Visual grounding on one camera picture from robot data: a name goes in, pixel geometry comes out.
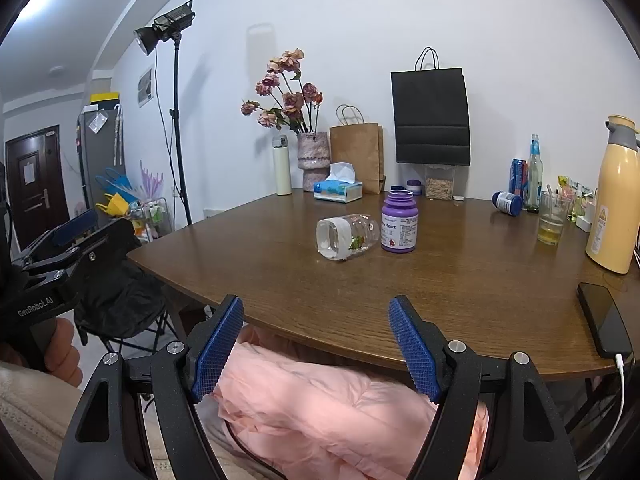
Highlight person's left hand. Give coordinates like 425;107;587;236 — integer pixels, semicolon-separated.
43;319;84;389

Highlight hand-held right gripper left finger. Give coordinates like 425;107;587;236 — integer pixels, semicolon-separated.
55;294;245;480

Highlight pink speckled vase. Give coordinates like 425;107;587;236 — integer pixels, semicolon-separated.
297;131;332;192

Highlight purple supplement bottle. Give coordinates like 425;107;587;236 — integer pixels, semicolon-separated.
380;189;420;254

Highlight pink padded jacket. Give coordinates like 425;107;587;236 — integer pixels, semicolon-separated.
197;324;491;480

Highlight yellow thermos jug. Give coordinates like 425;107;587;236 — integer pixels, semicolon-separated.
585;114;640;275

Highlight white utility cart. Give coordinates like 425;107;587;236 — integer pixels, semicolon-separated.
127;197;173;244

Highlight white charging cable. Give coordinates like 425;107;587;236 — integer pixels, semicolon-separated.
575;353;630;471

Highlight dried pink flowers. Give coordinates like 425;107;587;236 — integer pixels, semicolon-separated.
240;48;324;135

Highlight blue tissue box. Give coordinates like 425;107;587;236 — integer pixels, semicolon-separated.
313;162;364;204

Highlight drinking glass with straw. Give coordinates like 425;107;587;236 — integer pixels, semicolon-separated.
537;185;572;246

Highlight clear plastic jar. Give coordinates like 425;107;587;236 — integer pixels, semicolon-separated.
315;214;382;262

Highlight clear container of grains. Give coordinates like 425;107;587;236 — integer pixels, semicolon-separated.
424;164;456;201

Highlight blue drink can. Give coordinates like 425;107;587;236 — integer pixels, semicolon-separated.
508;158;530;201

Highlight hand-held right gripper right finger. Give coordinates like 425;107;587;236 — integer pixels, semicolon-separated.
388;295;589;480

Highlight white thermos bottle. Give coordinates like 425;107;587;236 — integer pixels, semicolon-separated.
272;135;293;196

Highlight studio light on stand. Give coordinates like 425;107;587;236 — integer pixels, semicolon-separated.
133;0;196;226

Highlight black smartphone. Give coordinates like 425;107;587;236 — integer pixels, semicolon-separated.
576;282;634;359

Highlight colourful snack packets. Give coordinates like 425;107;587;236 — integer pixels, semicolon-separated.
557;175;596;211

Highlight brown paper bag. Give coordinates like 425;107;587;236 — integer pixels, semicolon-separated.
329;105;387;195

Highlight dark brown door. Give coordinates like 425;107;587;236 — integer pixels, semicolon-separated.
5;124;71;251

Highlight white power strip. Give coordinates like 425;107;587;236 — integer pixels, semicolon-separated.
574;200;599;233

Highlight black paper bag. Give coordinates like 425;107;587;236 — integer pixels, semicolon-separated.
390;47;472;167

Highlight wall picture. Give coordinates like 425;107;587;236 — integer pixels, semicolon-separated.
136;66;154;108

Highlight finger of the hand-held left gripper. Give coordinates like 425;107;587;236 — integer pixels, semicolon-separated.
10;208;100;266
22;218;143;287

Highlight glass bottle with blue label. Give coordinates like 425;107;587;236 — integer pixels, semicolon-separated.
525;134;546;213

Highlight black cable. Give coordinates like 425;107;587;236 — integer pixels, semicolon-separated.
222;417;293;480

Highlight grey refrigerator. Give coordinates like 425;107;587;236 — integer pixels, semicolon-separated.
76;106;127;231

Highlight black folding chair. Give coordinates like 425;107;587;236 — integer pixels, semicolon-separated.
75;305;173;361
74;260;168;341

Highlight blue pill bottle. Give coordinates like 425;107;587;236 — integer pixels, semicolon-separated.
491;191;524;217

